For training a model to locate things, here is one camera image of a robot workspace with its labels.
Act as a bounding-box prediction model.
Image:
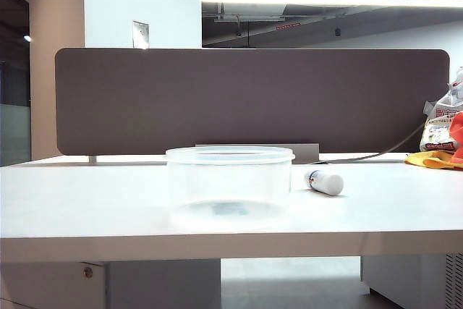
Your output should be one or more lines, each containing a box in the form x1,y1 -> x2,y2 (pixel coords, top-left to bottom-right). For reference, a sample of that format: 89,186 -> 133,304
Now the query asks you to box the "grey cable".
313,120 -> 428,164

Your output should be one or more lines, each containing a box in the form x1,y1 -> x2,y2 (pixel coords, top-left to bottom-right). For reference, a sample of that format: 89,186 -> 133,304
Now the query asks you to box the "white cabinet with vent slots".
360,253 -> 463,309

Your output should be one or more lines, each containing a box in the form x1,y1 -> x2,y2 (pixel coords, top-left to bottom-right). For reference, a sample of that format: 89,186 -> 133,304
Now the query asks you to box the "white printed snack bag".
421,66 -> 463,153

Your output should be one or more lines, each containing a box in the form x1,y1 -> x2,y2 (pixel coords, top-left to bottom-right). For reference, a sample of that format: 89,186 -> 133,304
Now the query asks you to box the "yellow-orange cloth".
404,149 -> 463,171

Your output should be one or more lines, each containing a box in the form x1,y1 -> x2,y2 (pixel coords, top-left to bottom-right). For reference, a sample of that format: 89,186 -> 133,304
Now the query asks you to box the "small white medicine bottle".
303,169 -> 344,197

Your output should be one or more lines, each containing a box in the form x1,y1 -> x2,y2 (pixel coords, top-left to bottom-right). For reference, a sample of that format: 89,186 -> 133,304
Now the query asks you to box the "grey-brown desk divider panel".
54,47 -> 451,156

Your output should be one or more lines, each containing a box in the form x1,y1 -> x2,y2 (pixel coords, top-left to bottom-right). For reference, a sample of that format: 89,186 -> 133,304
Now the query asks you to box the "red-orange cloth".
448,111 -> 463,162

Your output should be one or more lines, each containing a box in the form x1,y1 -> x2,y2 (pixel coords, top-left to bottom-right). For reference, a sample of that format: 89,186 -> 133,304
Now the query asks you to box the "metal wall plate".
132,20 -> 150,50

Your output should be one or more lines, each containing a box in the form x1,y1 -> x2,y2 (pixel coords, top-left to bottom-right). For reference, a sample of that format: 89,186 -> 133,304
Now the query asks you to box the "white desk cabinet with lock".
0,258 -> 222,309

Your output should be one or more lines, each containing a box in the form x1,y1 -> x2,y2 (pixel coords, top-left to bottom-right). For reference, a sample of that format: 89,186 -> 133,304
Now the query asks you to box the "clear round plastic box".
165,145 -> 296,230

